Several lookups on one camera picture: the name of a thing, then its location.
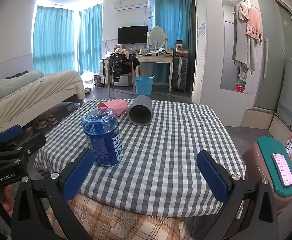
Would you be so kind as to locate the narrow blue window curtain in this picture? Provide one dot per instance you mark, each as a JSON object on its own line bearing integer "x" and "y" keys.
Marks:
{"x": 90, "y": 40}

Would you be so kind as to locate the smartphone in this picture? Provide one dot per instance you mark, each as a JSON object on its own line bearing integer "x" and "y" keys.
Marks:
{"x": 285, "y": 168}

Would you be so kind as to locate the white louvred wardrobe door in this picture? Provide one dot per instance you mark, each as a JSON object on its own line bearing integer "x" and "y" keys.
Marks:
{"x": 203, "y": 55}

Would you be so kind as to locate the brown stool with teal top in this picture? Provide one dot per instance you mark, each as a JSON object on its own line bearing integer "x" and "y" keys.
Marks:
{"x": 258, "y": 160}

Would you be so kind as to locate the wooden chair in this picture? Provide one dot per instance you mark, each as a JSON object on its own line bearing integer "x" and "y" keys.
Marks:
{"x": 125, "y": 78}

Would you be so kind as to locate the brown box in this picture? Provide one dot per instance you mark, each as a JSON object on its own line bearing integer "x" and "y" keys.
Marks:
{"x": 182, "y": 52}

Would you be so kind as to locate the person's left hand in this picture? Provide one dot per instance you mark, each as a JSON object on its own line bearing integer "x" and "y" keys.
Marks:
{"x": 6, "y": 200}

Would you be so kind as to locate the cream dressing table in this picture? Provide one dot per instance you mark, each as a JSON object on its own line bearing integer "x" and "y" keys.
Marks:
{"x": 156, "y": 59}

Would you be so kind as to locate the wide blue window curtain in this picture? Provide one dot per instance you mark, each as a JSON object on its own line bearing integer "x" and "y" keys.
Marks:
{"x": 53, "y": 40}

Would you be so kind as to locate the black television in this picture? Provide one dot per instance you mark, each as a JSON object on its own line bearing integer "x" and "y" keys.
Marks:
{"x": 132, "y": 34}

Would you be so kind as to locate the pale green quilt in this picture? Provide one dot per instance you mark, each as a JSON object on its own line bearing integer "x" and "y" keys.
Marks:
{"x": 18, "y": 81}

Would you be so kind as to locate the tall blue curtain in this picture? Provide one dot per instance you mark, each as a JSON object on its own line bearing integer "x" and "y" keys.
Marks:
{"x": 171, "y": 17}

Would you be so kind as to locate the grey checked tablecloth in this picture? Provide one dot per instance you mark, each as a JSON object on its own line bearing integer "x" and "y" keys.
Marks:
{"x": 166, "y": 142}

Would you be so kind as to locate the blue transparent cup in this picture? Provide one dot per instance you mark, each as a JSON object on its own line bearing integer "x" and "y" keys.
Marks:
{"x": 102, "y": 140}

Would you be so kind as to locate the dark ribbed suitcase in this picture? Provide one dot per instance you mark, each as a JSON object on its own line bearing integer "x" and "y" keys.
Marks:
{"x": 180, "y": 73}

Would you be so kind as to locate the bed with beige sheet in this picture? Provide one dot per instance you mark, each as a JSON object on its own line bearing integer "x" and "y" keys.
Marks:
{"x": 35, "y": 95}

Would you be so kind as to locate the white oval mirror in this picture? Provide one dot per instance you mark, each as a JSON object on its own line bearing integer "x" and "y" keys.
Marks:
{"x": 157, "y": 37}

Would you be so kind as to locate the blue laundry basket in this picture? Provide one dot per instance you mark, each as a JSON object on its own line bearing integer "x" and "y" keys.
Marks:
{"x": 144, "y": 85}

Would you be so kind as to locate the sneaker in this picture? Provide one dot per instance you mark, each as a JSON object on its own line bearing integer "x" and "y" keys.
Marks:
{"x": 40, "y": 124}
{"x": 52, "y": 120}

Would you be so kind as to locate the pink hanging towel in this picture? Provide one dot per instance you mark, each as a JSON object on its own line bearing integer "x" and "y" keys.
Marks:
{"x": 254, "y": 25}

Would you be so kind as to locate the black jacket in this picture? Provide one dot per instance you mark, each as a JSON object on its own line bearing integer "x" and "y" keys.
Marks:
{"x": 117, "y": 67}

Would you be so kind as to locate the frosted glass door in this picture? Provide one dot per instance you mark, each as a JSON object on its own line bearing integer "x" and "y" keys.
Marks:
{"x": 273, "y": 55}

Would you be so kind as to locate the white air conditioner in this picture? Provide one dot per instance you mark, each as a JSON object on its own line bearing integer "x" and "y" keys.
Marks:
{"x": 132, "y": 4}

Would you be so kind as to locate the grey cup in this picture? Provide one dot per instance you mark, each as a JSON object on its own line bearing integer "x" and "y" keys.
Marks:
{"x": 141, "y": 111}

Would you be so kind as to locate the grey hanging garment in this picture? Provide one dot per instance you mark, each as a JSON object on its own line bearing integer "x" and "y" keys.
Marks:
{"x": 241, "y": 45}

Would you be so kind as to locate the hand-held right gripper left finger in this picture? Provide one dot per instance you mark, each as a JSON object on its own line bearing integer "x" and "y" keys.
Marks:
{"x": 77, "y": 175}

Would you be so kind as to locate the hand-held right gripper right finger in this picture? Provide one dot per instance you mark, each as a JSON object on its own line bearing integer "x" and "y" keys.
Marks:
{"x": 212, "y": 176}

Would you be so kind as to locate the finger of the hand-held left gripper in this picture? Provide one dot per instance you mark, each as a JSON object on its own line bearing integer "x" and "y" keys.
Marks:
{"x": 9, "y": 133}
{"x": 32, "y": 142}

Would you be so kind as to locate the orange plaid blanket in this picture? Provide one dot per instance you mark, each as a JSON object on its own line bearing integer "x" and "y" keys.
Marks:
{"x": 125, "y": 223}

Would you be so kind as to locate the pink faceted cup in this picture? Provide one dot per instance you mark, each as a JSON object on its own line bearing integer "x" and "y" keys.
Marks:
{"x": 113, "y": 106}

